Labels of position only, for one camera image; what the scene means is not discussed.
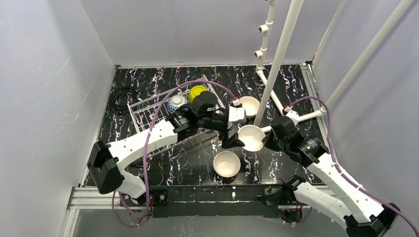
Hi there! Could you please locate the purple cable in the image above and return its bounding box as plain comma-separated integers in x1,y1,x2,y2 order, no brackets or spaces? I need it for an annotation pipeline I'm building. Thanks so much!
112,80,237,228
285,96,419,237

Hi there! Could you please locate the coiled black cable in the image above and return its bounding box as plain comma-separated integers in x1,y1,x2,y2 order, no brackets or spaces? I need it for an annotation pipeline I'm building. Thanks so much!
108,86,139,115

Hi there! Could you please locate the white wire dish rack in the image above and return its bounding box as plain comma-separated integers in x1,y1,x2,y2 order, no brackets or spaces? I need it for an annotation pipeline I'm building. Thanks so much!
127,75,226,158

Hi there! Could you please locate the red patterned bowl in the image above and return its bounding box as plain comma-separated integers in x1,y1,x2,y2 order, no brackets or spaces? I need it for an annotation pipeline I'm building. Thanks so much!
167,95,189,114

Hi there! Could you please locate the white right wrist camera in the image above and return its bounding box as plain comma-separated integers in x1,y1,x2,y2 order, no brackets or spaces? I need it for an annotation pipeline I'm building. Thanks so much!
283,106,300,125

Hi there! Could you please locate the yellow-green bowl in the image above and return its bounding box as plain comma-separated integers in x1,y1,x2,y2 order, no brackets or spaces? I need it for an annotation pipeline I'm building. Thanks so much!
188,85,208,103

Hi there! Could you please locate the cream bowl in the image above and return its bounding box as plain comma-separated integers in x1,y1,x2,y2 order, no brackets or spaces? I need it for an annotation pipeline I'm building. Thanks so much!
238,125,265,152
213,151,241,178
239,96,260,119

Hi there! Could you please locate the white PVC pipe frame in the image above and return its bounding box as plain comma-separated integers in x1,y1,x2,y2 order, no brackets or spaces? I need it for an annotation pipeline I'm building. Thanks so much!
250,0,415,133

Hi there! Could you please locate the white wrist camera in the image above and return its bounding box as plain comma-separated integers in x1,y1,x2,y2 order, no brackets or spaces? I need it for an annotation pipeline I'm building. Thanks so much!
228,98,247,124
283,106,300,125

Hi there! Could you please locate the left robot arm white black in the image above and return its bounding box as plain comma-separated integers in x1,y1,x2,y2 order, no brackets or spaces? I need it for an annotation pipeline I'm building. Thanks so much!
86,91,246,198

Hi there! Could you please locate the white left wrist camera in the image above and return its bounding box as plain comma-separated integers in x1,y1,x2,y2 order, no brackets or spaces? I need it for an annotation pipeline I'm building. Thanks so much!
228,98,247,124

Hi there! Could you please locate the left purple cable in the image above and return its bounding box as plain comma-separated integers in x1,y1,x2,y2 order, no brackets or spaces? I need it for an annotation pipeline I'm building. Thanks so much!
112,80,237,228

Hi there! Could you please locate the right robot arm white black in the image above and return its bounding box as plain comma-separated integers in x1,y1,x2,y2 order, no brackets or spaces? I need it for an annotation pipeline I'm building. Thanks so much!
262,117,399,237

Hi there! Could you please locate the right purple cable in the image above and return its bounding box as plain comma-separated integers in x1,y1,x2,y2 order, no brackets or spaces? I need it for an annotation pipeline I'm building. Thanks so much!
285,96,419,237

